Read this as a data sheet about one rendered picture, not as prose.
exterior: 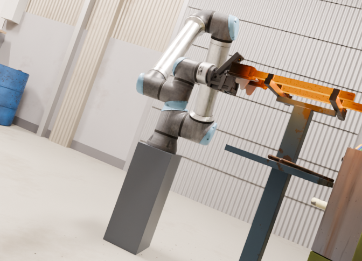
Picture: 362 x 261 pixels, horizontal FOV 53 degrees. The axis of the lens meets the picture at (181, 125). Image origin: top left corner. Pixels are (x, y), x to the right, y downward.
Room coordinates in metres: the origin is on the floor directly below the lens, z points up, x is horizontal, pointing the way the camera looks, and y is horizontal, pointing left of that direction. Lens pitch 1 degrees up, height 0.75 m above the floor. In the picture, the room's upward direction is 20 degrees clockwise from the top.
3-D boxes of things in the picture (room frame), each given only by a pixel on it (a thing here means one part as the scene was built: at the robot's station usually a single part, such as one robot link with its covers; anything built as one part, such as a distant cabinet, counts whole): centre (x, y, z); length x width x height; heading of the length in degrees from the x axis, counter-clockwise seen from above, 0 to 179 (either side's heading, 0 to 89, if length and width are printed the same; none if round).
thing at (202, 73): (1.46, -0.03, 1.00); 0.10 x 0.05 x 0.09; 150
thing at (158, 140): (2.16, 0.06, 0.65); 0.19 x 0.19 x 0.10
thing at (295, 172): (1.26, -0.39, 0.75); 0.40 x 0.30 x 0.02; 150
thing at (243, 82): (1.34, -0.17, 1.00); 0.09 x 0.03 x 0.06; 41
